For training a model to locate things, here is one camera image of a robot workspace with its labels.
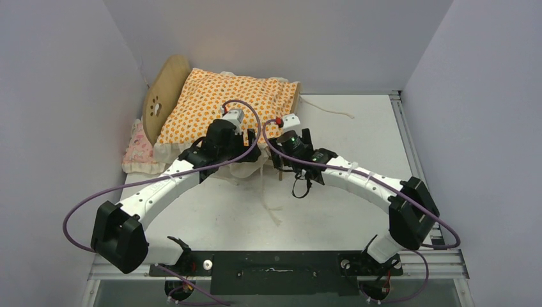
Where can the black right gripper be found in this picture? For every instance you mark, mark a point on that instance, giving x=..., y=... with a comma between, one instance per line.
x=277, y=155

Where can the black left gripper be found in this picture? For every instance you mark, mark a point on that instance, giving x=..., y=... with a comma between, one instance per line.
x=238, y=138

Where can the orange patterned bed cushion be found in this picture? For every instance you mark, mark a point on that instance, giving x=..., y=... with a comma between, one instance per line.
x=206, y=95

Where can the wooden pet bed frame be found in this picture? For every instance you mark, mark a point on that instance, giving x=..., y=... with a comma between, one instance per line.
x=163, y=94

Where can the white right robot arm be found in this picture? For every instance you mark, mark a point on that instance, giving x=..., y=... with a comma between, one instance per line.
x=408, y=203

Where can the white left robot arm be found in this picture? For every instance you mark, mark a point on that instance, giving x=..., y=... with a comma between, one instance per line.
x=119, y=229

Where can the pink frilled small pillow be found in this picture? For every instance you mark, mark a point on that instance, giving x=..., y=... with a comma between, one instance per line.
x=138, y=157

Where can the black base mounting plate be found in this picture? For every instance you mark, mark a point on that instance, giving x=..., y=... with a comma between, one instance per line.
x=285, y=272

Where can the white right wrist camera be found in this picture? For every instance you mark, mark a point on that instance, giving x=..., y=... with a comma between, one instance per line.
x=290, y=122

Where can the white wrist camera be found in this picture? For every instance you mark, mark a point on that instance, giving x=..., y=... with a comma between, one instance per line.
x=290, y=122
x=234, y=116

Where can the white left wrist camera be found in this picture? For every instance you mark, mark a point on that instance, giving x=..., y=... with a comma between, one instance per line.
x=234, y=116

